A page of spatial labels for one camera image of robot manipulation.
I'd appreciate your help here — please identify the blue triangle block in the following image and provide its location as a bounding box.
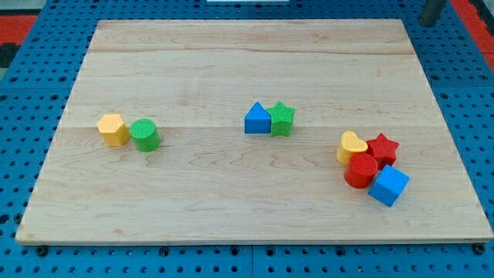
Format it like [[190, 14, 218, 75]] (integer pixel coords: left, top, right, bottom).
[[244, 102, 271, 134]]

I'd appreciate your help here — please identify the green star block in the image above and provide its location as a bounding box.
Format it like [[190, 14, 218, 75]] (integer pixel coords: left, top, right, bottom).
[[266, 101, 296, 137]]

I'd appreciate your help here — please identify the light wooden board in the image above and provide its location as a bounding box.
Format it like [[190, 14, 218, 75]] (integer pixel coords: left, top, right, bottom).
[[15, 19, 493, 246]]

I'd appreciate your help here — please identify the green cylinder block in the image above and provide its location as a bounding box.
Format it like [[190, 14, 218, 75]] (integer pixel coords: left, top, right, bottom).
[[130, 118, 161, 152]]

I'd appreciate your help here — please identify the yellow heart block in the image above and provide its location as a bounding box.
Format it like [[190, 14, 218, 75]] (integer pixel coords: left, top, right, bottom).
[[337, 131, 368, 164]]

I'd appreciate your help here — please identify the red cylinder block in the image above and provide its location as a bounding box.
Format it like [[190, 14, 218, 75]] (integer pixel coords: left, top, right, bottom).
[[344, 153, 378, 188]]

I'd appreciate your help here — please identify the yellow hexagon block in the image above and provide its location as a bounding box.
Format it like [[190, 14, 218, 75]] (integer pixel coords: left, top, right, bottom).
[[96, 114, 130, 147]]

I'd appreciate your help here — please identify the red star block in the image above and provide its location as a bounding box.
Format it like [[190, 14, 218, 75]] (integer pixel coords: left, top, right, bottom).
[[366, 133, 400, 170]]

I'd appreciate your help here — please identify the blue cube block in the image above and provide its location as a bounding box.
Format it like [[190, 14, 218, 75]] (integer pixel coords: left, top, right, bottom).
[[368, 165, 410, 207]]

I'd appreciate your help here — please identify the grey cylindrical post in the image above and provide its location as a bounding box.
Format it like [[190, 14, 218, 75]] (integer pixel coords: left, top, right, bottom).
[[418, 0, 446, 28]]

